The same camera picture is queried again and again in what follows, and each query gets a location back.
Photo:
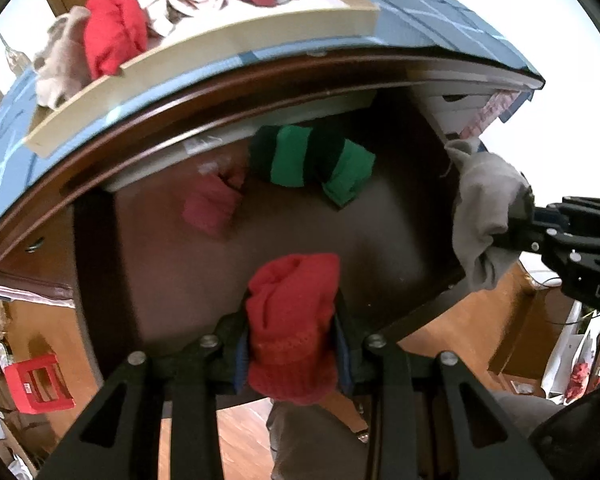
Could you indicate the blue plaid tablecloth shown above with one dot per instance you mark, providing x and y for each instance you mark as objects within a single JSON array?
[{"x": 430, "y": 10}]

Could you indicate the shallow white cardboard box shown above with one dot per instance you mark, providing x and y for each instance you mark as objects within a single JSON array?
[{"x": 230, "y": 45}]

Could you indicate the green black striped sock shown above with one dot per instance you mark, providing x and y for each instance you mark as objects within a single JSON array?
[{"x": 300, "y": 160}]

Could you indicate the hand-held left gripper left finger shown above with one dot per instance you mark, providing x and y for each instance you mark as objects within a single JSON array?
[{"x": 240, "y": 360}]

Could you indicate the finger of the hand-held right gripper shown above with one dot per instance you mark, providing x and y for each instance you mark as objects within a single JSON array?
[
  {"x": 570, "y": 212},
  {"x": 530, "y": 241}
]

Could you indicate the bright red sock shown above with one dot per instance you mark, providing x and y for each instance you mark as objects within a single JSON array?
[{"x": 115, "y": 30}]

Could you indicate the wooden desk drawer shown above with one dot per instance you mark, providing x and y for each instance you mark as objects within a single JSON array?
[{"x": 380, "y": 240}]

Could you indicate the cream white underwear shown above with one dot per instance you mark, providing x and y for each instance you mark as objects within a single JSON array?
[{"x": 155, "y": 10}]

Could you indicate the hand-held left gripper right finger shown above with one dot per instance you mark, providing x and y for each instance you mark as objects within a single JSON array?
[{"x": 344, "y": 360}]

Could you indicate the dark wooden desk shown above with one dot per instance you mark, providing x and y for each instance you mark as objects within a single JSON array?
[{"x": 280, "y": 72}]

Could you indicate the curtain tassel tieback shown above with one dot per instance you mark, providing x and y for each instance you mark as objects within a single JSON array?
[{"x": 12, "y": 55}]

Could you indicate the orange-red knitted sock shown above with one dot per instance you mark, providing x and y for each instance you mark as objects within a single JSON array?
[{"x": 290, "y": 320}]

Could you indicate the red plastic stool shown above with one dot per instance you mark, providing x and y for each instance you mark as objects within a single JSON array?
[{"x": 35, "y": 382}]

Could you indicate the grey sock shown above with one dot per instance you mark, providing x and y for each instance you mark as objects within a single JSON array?
[{"x": 485, "y": 200}]

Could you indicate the person's grey trousers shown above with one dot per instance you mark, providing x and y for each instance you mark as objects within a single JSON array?
[{"x": 305, "y": 440}]

